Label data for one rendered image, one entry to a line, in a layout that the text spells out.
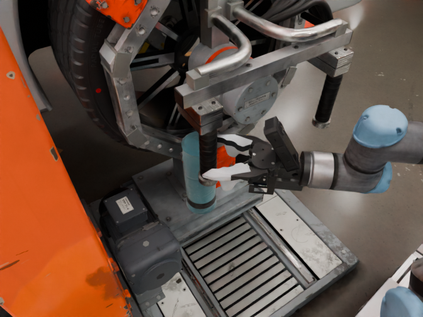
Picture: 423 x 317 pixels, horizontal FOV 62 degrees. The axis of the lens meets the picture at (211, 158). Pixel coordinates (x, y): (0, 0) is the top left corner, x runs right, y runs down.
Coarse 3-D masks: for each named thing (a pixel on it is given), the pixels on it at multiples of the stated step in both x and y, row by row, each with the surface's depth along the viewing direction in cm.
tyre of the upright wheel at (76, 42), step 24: (48, 0) 84; (72, 0) 73; (48, 24) 86; (72, 24) 73; (96, 24) 72; (72, 48) 75; (96, 48) 75; (72, 72) 79; (96, 72) 79; (96, 96) 83; (96, 120) 88
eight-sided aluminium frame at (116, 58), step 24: (168, 0) 68; (144, 24) 69; (288, 24) 97; (120, 48) 69; (120, 72) 72; (288, 72) 103; (120, 96) 76; (120, 120) 86; (144, 144) 89; (168, 144) 94
